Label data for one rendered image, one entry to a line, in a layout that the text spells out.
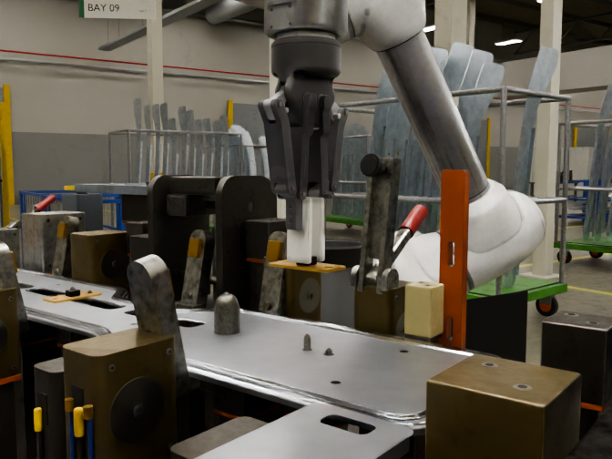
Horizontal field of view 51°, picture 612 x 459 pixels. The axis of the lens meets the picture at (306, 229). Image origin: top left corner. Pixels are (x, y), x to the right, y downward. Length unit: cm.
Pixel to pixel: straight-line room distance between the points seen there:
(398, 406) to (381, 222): 32
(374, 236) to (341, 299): 313
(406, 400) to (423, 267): 85
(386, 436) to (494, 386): 11
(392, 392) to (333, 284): 333
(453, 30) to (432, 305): 813
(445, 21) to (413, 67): 759
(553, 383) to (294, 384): 25
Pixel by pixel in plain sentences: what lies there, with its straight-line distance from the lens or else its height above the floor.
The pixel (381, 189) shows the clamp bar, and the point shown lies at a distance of 83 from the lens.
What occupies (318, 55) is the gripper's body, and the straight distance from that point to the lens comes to 67.
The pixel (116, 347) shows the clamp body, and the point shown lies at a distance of 59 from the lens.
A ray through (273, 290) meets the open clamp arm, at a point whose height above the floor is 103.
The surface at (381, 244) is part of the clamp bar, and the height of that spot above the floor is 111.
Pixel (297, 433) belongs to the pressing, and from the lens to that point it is 51.
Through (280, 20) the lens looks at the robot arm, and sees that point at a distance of 68.
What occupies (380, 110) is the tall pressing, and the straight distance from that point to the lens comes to 600.
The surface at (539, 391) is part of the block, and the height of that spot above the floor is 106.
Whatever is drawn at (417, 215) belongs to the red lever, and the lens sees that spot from 90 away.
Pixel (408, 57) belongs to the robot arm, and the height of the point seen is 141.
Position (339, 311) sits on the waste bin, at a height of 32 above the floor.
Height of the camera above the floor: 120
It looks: 5 degrees down
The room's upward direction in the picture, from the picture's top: straight up
